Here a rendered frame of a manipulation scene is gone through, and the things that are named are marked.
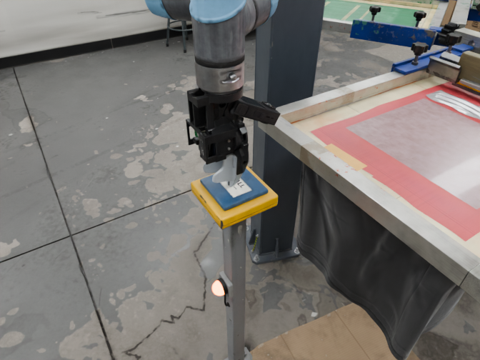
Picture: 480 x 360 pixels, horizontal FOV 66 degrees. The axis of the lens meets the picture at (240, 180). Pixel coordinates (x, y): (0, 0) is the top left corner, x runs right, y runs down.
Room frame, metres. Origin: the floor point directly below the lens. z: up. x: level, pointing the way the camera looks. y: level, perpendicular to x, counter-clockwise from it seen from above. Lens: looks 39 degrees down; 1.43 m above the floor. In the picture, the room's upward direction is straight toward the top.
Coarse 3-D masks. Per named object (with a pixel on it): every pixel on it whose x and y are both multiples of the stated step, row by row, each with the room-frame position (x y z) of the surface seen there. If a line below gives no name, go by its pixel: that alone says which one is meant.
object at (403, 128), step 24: (408, 96) 0.95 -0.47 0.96; (456, 96) 0.95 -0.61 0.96; (360, 120) 0.82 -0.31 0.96; (384, 120) 0.82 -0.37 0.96; (408, 120) 0.82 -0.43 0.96; (432, 120) 0.82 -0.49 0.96; (456, 120) 0.82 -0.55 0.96; (336, 144) 0.71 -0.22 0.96; (360, 144) 0.71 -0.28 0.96; (384, 144) 0.71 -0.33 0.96; (408, 144) 0.71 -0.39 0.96; (432, 144) 0.71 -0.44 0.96; (384, 168) 0.62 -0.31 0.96
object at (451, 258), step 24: (312, 96) 0.88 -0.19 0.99; (336, 96) 0.88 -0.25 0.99; (360, 96) 0.92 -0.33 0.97; (288, 120) 0.79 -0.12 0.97; (288, 144) 0.69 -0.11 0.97; (312, 144) 0.65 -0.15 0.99; (312, 168) 0.61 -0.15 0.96; (336, 168) 0.57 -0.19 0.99; (360, 192) 0.50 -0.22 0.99; (384, 192) 0.50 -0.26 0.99; (384, 216) 0.45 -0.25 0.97; (408, 216) 0.44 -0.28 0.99; (408, 240) 0.41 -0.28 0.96; (432, 240) 0.39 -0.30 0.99; (432, 264) 0.37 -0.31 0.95; (456, 264) 0.34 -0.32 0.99
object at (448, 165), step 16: (448, 144) 0.71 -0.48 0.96; (464, 144) 0.71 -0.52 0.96; (416, 160) 0.64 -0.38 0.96; (432, 160) 0.64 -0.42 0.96; (448, 160) 0.64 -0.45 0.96; (464, 160) 0.64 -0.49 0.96; (384, 176) 0.59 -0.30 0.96; (400, 176) 0.59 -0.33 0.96; (416, 176) 0.59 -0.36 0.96; (432, 176) 0.59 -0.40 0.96; (448, 176) 0.59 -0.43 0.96; (464, 176) 0.59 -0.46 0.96; (400, 192) 0.54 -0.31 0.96; (416, 192) 0.54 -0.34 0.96; (432, 192) 0.54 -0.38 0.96; (448, 192) 0.54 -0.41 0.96; (464, 192) 0.54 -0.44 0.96; (416, 208) 0.49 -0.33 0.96; (432, 208) 0.49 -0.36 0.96; (448, 208) 0.49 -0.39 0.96; (464, 208) 0.49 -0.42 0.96; (448, 224) 0.45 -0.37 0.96; (464, 224) 0.45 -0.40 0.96; (464, 240) 0.42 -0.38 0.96
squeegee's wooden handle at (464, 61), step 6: (462, 54) 1.00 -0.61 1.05; (468, 54) 0.99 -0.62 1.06; (474, 54) 0.99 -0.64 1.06; (462, 60) 1.00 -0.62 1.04; (468, 60) 0.99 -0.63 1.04; (474, 60) 0.97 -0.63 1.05; (462, 66) 0.99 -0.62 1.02; (468, 66) 0.98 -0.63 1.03; (474, 66) 0.97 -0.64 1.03; (462, 72) 0.99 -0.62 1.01; (468, 72) 0.98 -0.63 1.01; (474, 72) 0.96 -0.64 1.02; (462, 78) 0.98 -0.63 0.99; (468, 78) 0.97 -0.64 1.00; (474, 78) 0.96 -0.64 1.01
